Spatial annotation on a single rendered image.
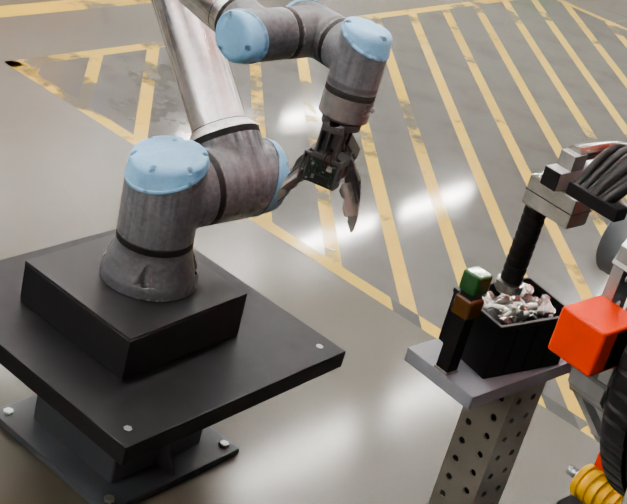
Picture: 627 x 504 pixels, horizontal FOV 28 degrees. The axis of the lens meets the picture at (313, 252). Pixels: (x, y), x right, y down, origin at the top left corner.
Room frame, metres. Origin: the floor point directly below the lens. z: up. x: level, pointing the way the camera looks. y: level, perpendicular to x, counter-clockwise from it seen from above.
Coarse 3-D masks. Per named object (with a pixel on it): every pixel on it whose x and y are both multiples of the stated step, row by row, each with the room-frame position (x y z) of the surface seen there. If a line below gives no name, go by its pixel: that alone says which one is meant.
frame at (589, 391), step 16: (624, 256) 1.54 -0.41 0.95; (624, 272) 1.54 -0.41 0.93; (608, 288) 1.55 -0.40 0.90; (624, 288) 1.56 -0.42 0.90; (624, 304) 1.57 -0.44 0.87; (576, 384) 1.54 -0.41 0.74; (592, 384) 1.53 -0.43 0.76; (608, 384) 1.51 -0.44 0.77; (592, 400) 1.53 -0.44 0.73; (592, 416) 1.60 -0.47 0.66; (592, 432) 1.65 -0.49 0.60
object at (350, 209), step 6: (342, 186) 2.03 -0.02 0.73; (348, 186) 2.05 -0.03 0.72; (342, 192) 2.03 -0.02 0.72; (348, 192) 2.04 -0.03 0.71; (348, 198) 2.03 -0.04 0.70; (354, 198) 2.04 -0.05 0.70; (342, 204) 2.01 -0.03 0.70; (348, 204) 2.03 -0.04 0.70; (354, 204) 2.04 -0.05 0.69; (342, 210) 2.00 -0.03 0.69; (348, 210) 2.02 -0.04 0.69; (354, 210) 2.04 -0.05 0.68; (348, 216) 2.01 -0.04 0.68; (354, 216) 2.04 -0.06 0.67; (348, 222) 2.04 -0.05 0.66; (354, 222) 2.04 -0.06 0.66
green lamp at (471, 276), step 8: (464, 272) 1.97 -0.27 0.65; (472, 272) 1.97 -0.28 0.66; (480, 272) 1.98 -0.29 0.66; (464, 280) 1.97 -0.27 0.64; (472, 280) 1.96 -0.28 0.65; (480, 280) 1.95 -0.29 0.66; (488, 280) 1.97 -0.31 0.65; (464, 288) 1.96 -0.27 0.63; (472, 288) 1.95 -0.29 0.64; (480, 288) 1.96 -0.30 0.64; (488, 288) 1.97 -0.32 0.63; (472, 296) 1.95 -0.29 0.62
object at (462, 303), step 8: (456, 296) 1.97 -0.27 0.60; (456, 304) 1.97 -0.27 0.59; (464, 304) 1.96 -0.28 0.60; (472, 304) 1.95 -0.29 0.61; (480, 304) 1.97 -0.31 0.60; (456, 312) 1.96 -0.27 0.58; (464, 312) 1.95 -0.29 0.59; (472, 312) 1.96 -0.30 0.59; (480, 312) 1.98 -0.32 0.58; (464, 320) 1.95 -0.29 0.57
